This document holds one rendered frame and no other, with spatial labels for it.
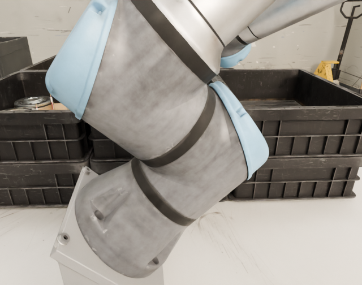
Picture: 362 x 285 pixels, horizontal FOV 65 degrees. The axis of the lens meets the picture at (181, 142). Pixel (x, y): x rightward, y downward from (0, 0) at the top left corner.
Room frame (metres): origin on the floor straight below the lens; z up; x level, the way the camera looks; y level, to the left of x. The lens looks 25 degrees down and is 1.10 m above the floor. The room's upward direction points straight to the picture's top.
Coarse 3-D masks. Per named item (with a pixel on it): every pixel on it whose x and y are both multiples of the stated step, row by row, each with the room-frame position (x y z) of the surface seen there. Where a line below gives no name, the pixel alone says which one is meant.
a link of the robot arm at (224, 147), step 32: (224, 96) 0.30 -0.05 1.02; (192, 128) 0.26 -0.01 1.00; (224, 128) 0.28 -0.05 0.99; (256, 128) 0.28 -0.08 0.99; (160, 160) 0.26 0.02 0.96; (192, 160) 0.26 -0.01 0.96; (224, 160) 0.27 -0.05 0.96; (256, 160) 0.28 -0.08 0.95; (160, 192) 0.27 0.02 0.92; (192, 192) 0.26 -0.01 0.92; (224, 192) 0.28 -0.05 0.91
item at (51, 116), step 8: (16, 72) 0.87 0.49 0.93; (24, 72) 0.88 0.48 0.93; (32, 72) 0.88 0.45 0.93; (40, 72) 0.88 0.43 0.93; (0, 80) 0.77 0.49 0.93; (0, 112) 0.50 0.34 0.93; (8, 112) 0.50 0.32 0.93; (16, 112) 0.50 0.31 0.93; (24, 112) 0.50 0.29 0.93; (32, 112) 0.50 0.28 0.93; (40, 112) 0.50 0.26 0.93; (48, 112) 0.50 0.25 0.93; (56, 112) 0.50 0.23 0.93; (64, 112) 0.51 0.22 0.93; (72, 112) 0.51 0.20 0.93; (0, 120) 0.50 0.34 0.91; (8, 120) 0.50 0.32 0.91; (16, 120) 0.50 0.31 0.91; (24, 120) 0.50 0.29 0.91; (32, 120) 0.50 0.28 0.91; (40, 120) 0.50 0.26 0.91; (48, 120) 0.50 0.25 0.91; (56, 120) 0.50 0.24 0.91; (64, 120) 0.50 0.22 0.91; (72, 120) 0.51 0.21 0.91; (80, 120) 0.52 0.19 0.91
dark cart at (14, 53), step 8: (0, 40) 2.43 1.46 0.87; (8, 40) 2.44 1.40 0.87; (16, 40) 2.25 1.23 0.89; (24, 40) 2.40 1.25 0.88; (0, 48) 1.96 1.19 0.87; (8, 48) 2.08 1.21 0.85; (16, 48) 2.22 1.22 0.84; (24, 48) 2.37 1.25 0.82; (0, 56) 1.93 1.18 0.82; (8, 56) 2.06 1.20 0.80; (16, 56) 2.19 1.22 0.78; (24, 56) 2.34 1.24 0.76; (0, 64) 1.90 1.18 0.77; (8, 64) 2.03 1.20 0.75; (16, 64) 2.15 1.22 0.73; (24, 64) 2.30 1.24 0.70; (0, 72) 1.88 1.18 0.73; (8, 72) 2.00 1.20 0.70
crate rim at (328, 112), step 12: (336, 84) 0.72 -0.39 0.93; (360, 96) 0.61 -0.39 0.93; (252, 108) 0.53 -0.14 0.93; (264, 108) 0.53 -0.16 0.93; (276, 108) 0.53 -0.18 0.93; (288, 108) 0.53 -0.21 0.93; (300, 108) 0.53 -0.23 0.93; (312, 108) 0.53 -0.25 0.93; (324, 108) 0.53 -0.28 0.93; (336, 108) 0.53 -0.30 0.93; (348, 108) 0.53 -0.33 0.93; (360, 108) 0.53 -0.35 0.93; (264, 120) 0.52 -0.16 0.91
